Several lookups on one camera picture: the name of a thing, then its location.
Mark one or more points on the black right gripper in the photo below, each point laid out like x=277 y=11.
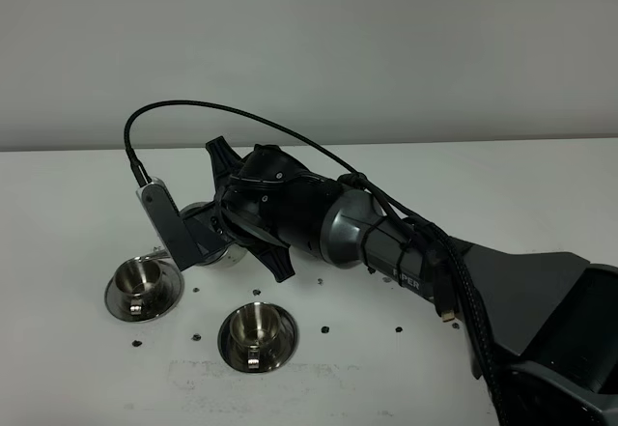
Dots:
x=268 y=201

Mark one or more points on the stainless steel teapot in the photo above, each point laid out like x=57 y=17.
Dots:
x=223 y=259

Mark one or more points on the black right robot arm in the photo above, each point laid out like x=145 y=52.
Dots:
x=541 y=328

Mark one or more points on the right stainless steel teacup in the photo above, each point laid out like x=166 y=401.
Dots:
x=255 y=337

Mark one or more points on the stainless steel teacup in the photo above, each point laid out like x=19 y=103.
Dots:
x=255 y=337
x=139 y=282

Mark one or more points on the left stainless steel teacup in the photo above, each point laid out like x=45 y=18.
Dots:
x=139 y=282

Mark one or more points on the left steel saucer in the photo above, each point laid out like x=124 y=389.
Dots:
x=171 y=294

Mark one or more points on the steel saucer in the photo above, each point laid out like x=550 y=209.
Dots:
x=171 y=294
x=288 y=344

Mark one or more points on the right steel saucer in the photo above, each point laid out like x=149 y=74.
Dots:
x=288 y=344

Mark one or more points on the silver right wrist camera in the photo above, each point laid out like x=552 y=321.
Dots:
x=189 y=239

